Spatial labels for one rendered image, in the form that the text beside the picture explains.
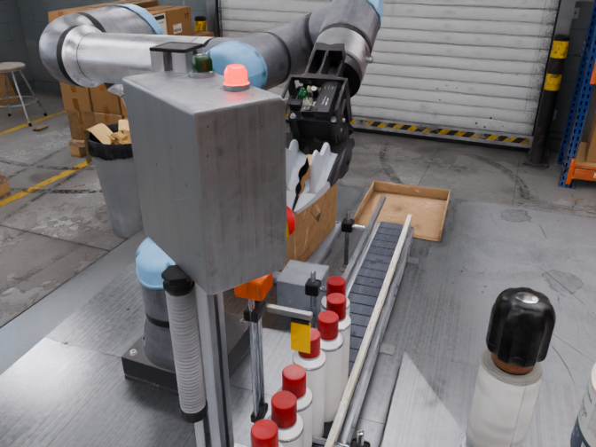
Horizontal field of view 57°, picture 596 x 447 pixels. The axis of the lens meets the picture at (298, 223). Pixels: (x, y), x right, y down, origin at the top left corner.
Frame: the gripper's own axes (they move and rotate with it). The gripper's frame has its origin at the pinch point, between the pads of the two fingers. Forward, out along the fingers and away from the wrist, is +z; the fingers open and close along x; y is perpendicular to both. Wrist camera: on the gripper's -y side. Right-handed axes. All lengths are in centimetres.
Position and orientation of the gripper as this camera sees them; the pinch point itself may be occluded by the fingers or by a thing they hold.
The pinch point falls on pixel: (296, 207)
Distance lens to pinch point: 62.5
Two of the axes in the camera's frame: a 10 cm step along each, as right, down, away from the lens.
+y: -1.6, -5.5, -8.2
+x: 9.5, 1.4, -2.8
